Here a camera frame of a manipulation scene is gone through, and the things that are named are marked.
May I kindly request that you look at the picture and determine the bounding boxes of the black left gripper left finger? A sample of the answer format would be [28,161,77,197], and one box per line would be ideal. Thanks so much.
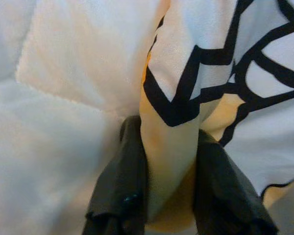
[84,115,149,235]

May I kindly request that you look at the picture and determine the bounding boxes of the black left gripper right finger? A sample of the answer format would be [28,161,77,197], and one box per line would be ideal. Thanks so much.
[193,129,279,235]

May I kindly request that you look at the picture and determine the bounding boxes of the yellow cartoon print blanket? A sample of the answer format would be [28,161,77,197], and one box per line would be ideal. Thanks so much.
[138,0,294,235]

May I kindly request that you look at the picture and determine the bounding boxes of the white quilted mattress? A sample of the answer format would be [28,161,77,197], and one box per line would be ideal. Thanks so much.
[0,0,171,235]

